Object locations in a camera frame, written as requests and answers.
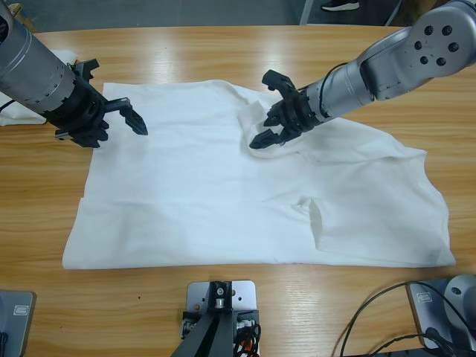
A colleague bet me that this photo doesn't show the white t-shirt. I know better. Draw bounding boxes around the white t-shirt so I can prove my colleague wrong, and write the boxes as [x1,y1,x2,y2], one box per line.
[61,78,457,271]

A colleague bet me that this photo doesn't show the black sneaker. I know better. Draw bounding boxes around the black sneaker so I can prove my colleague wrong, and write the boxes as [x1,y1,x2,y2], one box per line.
[320,0,361,11]

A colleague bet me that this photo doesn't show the grey base plate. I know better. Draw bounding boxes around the grey base plate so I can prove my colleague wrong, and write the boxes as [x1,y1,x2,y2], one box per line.
[407,280,476,350]
[0,290,37,357]

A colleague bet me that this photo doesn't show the thin dark base cable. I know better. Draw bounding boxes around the thin dark base cable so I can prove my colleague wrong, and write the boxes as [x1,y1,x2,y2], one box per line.
[366,332,453,357]

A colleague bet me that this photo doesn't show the white metal leg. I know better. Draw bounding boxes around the white metal leg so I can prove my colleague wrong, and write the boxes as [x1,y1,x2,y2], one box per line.
[299,0,318,26]

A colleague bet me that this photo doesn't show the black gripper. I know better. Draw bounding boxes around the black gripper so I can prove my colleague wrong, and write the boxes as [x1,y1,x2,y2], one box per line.
[44,76,149,149]
[248,89,324,150]

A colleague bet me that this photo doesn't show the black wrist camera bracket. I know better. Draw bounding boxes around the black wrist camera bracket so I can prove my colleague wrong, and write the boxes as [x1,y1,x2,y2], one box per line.
[69,58,100,81]
[261,69,298,98]

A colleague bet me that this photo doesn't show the cardboard box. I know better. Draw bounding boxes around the cardboard box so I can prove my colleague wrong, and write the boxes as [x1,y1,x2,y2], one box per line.
[392,0,447,28]

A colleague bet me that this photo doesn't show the long black cable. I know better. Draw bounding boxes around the long black cable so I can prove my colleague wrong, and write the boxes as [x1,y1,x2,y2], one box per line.
[341,281,469,357]

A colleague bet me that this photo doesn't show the white mount block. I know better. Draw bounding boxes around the white mount block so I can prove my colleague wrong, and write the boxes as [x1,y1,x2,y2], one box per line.
[184,280,260,357]

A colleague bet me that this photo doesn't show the orange and black cable bundle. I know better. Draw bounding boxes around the orange and black cable bundle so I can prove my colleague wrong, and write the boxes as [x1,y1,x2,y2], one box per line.
[233,321,263,357]

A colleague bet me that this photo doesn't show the grey metal leg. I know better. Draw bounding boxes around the grey metal leg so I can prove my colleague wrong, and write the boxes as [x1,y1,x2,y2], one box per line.
[384,0,405,27]

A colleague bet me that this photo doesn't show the folded white cloth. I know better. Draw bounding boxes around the folded white cloth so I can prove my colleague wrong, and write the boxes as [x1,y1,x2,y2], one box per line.
[0,49,78,127]

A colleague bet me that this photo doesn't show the wooden pallet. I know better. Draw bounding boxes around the wooden pallet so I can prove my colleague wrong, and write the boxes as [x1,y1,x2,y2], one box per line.
[10,2,37,33]

